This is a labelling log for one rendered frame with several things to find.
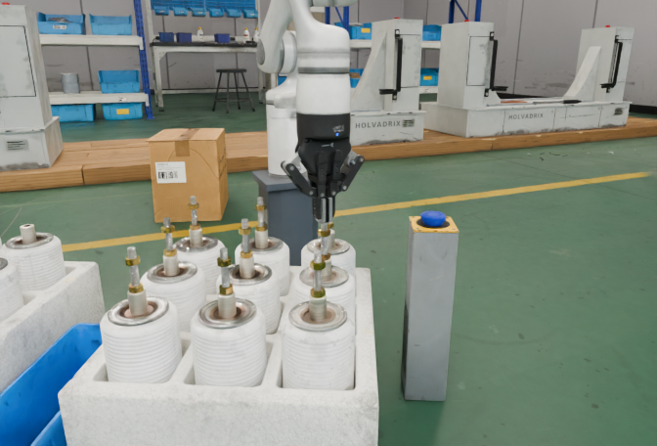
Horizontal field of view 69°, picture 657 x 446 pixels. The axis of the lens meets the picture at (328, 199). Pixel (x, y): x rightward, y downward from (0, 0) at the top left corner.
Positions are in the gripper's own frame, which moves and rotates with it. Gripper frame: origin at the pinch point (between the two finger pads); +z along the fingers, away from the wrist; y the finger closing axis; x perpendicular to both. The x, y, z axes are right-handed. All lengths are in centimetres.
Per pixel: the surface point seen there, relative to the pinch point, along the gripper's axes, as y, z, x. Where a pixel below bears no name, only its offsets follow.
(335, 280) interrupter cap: 0.6, 10.5, -2.5
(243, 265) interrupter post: -10.7, 8.8, 5.6
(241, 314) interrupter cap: -14.9, 10.5, -5.0
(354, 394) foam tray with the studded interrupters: -5.6, 17.8, -17.5
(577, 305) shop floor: 71, 36, 2
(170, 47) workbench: 93, -34, 518
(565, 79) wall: 551, 4, 342
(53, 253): -36, 13, 36
